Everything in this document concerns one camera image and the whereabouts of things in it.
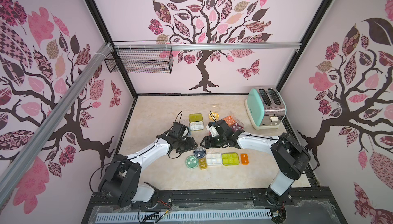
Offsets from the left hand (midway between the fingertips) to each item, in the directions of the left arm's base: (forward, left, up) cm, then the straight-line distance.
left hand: (194, 149), depth 85 cm
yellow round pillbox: (+28, -15, -4) cm, 32 cm away
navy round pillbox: (0, -3, -5) cm, 6 cm away
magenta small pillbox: (+18, -29, -4) cm, 34 cm away
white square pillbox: (-4, -11, -4) cm, 13 cm away
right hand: (+3, -5, +1) cm, 6 cm away
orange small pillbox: (+23, -24, -4) cm, 34 cm away
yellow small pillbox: (-7, -5, -3) cm, 9 cm away
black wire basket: (+50, +34, +29) cm, 67 cm away
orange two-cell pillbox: (-4, -29, -5) cm, 30 cm away
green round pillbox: (-5, +1, -4) cm, 7 cm away
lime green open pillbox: (+23, -1, -5) cm, 23 cm away
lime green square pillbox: (-4, -21, -4) cm, 21 cm away
